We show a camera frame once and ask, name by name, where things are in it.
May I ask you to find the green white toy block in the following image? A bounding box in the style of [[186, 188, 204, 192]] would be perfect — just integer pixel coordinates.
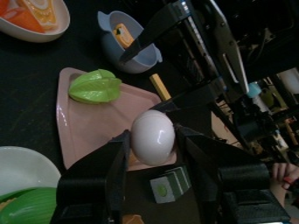
[[149, 165, 192, 205]]

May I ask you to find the orange toy citrus slice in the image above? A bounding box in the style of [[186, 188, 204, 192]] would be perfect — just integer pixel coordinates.
[[16, 0, 60, 32]]

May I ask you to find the white empty bowl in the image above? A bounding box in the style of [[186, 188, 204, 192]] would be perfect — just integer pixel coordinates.
[[0, 145, 61, 200]]

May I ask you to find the white toy egg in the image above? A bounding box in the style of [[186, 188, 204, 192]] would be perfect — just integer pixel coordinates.
[[129, 108, 176, 167]]

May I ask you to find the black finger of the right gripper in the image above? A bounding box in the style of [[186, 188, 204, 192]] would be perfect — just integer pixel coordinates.
[[149, 79, 228, 115], [117, 0, 192, 64]]

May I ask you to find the white bowl with fruit slices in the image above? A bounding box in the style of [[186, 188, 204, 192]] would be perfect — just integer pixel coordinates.
[[0, 0, 70, 44]]

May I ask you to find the red orange toy wedge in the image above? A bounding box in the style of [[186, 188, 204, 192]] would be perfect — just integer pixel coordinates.
[[0, 0, 46, 34]]

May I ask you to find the green toy starfruit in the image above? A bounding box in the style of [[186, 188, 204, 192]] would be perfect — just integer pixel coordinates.
[[68, 68, 122, 105]]

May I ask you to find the yellow toy stick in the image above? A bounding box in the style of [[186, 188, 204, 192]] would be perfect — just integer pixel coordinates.
[[148, 73, 173, 102]]

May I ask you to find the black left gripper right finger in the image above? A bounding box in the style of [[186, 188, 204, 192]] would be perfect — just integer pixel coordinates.
[[172, 123, 293, 224]]

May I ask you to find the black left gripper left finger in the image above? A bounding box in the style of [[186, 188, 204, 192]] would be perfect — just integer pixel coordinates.
[[50, 129, 132, 224]]

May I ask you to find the blue toy pot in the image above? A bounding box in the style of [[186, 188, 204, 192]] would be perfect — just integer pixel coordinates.
[[97, 10, 164, 74]]

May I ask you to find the person's hand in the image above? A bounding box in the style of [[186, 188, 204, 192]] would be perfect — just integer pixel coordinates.
[[270, 162, 299, 191]]

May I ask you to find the yellow orange toy piece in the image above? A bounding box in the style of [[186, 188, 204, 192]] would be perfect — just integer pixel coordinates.
[[112, 23, 136, 49]]

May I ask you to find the green ribbed toy vegetable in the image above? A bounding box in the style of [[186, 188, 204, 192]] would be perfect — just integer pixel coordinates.
[[0, 187, 58, 224]]

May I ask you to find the pink plastic tray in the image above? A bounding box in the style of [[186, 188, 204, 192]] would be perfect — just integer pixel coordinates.
[[54, 66, 178, 172]]

